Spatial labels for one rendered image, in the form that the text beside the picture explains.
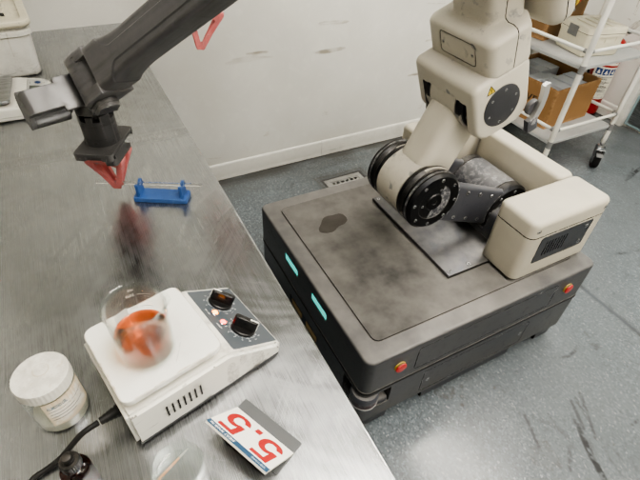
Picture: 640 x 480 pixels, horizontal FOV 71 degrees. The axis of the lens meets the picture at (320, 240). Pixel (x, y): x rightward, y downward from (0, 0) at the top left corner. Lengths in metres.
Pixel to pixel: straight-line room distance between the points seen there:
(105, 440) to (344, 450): 0.28
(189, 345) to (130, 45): 0.38
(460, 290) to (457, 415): 0.41
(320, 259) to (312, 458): 0.81
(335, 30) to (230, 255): 1.60
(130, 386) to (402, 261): 0.95
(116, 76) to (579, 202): 1.14
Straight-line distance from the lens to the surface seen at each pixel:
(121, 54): 0.69
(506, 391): 1.61
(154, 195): 0.91
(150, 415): 0.56
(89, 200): 0.96
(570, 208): 1.36
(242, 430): 0.56
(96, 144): 0.86
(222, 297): 0.63
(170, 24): 0.62
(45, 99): 0.80
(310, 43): 2.17
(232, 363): 0.57
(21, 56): 1.52
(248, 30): 2.04
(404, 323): 1.18
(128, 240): 0.84
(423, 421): 1.47
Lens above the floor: 1.28
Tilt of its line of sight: 42 degrees down
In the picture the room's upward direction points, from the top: 3 degrees clockwise
